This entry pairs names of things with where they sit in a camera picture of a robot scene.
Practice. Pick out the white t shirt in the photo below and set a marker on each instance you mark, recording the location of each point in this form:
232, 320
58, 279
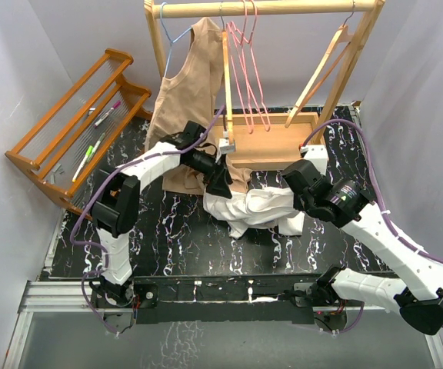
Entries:
264, 208

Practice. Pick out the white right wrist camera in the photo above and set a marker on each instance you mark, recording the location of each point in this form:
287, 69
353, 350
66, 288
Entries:
317, 155

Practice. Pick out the light wooden hanger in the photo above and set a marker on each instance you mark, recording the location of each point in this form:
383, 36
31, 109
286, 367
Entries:
340, 37

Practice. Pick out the purple capped marker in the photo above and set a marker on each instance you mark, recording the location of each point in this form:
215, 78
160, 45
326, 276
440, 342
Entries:
103, 116

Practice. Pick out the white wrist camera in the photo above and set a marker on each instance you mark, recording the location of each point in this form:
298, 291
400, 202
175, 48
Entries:
317, 155
225, 145

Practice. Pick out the blue wire hanger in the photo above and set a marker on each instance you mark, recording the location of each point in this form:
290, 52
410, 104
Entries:
171, 40

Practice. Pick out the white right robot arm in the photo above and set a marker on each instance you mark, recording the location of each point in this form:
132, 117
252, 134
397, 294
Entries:
416, 291

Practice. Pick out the wooden clothes rack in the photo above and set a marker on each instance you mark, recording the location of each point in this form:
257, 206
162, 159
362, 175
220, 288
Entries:
272, 150

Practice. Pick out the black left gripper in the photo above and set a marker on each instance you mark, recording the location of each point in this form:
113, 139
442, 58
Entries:
218, 178

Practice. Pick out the beige t shirt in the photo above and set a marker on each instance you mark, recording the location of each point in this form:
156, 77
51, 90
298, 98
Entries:
190, 96

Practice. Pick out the green capped marker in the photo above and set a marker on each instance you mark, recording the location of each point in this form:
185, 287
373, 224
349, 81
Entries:
87, 155

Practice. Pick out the orange wooden shelf rack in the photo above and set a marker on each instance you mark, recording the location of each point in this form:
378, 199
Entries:
50, 153

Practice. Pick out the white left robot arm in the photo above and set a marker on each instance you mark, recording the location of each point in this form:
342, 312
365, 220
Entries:
115, 211

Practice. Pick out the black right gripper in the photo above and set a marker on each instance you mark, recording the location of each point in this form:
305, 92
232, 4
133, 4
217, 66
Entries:
297, 204

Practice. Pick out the white green marker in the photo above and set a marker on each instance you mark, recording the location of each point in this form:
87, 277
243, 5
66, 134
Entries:
95, 148

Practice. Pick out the pink wire hanger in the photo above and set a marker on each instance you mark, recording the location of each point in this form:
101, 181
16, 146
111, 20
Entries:
245, 92
249, 64

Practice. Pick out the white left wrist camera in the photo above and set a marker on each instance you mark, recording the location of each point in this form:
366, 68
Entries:
225, 145

